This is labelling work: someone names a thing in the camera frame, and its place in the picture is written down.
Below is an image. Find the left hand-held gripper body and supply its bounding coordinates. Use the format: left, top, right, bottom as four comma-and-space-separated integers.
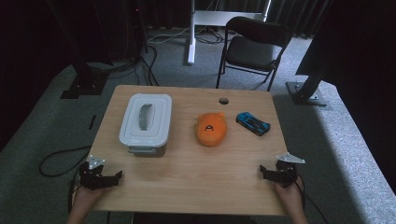
78, 154, 109, 190

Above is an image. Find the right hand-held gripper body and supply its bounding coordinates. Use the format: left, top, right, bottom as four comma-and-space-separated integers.
275, 152, 306, 189

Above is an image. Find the grey plastic storage box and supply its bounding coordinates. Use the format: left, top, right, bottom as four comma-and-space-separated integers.
126, 142, 168, 158

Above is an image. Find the blue toy car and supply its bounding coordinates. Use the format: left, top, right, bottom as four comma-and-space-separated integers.
235, 111, 271, 137

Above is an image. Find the white lid with grey handle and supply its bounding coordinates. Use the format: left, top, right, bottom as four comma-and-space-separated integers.
119, 92, 173, 148

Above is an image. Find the person's left hand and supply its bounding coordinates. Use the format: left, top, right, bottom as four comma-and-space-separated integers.
73, 185, 109, 213

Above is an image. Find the person's right hand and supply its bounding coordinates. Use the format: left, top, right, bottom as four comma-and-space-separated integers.
273, 176, 304, 217

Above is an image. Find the black metal stand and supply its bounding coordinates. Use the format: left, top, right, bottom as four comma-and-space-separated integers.
285, 55, 332, 110
46, 0, 110, 100

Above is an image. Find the black folding chair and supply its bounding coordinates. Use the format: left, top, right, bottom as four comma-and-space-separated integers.
216, 16, 294, 92

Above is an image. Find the right hand-held gripper cable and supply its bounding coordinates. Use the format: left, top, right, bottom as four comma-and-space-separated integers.
293, 179, 330, 224

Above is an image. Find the hand-held gripper cable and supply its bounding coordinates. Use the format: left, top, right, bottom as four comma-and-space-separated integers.
67, 174, 82, 216
293, 179, 330, 224

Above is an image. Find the left hand-held gripper cable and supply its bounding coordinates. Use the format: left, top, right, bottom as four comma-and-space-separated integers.
67, 174, 82, 216

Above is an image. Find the black floor cable loop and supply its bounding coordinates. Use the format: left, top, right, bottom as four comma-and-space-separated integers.
38, 145, 93, 178

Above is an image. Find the black cable bundle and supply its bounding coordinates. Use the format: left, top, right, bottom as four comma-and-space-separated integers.
90, 45, 161, 87

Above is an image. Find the white floor cable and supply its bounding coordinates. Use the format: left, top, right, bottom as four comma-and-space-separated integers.
147, 25, 191, 44

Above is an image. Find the white desk frame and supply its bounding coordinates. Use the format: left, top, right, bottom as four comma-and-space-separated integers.
186, 0, 273, 66

